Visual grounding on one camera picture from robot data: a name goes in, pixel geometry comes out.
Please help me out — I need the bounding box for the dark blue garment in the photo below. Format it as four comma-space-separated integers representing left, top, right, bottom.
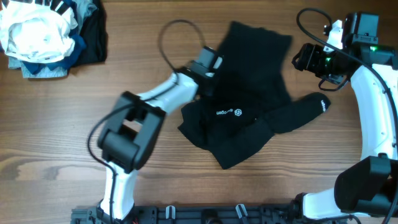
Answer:
21, 1, 86, 78

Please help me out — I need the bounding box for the black t-shirt with logo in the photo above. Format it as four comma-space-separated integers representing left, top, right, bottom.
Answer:
178, 21, 331, 169

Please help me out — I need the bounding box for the black white striped garment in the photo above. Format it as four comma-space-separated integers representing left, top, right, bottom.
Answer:
1, 0, 76, 15

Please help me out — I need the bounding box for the black garment on pile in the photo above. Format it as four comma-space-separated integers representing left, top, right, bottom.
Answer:
73, 0, 108, 67

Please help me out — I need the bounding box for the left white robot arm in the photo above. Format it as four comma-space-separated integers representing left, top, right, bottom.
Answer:
96, 67, 218, 223

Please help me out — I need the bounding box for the grey garment on pile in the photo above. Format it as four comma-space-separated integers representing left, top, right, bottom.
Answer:
1, 0, 102, 78

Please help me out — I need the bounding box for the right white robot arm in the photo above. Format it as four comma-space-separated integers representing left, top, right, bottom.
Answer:
292, 42, 397, 221

